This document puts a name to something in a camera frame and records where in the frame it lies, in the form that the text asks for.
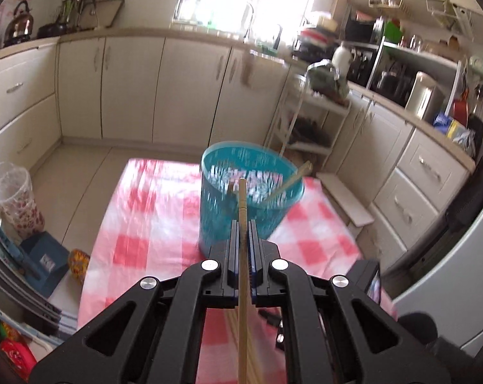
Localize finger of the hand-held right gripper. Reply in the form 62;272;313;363
261;308;285;353

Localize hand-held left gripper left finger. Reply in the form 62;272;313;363
28;219;242;384

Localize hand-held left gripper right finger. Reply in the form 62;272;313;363
247;219;454;384

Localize blue cutout plastic basket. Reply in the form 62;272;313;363
198;140;306;260

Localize single wooden chopstick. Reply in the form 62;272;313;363
263;161;313;204
237;178;252;384

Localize bundle of wooden chopsticks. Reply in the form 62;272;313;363
224;310;262;384

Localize small white wooden stool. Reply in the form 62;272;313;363
317;172;375;228

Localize pink checked plastic tablecloth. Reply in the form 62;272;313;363
76;157;398;384

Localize white appliance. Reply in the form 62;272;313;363
391;204;483;358

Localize white trolley rack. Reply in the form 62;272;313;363
265;74;352;169

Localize yellow patterned slipper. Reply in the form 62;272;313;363
68;249;91;285

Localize blue snack packets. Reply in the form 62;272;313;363
432;112;476;156

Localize white door-hung bin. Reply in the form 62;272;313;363
241;50;256;89

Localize blue dustpan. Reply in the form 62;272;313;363
19;232;72;299

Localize cream kitchen base cabinets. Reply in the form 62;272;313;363
0;28;478;273

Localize bag of green vegetables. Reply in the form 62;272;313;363
305;59;352;102

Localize white electric water boiler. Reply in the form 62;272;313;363
405;71;446;118

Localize red pot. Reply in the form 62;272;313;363
451;98;470;126

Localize steel cooking pot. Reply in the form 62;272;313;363
375;62;410;97

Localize white thermos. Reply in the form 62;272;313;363
331;46;354;73

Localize clear floral trash bin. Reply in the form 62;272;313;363
0;161;46;240

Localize sink faucet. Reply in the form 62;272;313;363
243;2;258;44

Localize stacked food containers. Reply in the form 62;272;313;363
293;12;338;60

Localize white metal counter shelf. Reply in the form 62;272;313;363
365;18;466;121

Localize red patterned cloth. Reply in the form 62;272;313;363
0;338;38;382

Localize green plastic board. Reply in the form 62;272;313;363
383;20;404;44

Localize black microwave oven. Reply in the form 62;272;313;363
345;12;380;43

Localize black wok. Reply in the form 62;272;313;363
37;22;70;40

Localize steel kettle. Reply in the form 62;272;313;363
3;0;35;46

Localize grey folded frame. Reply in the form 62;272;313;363
0;204;62;324

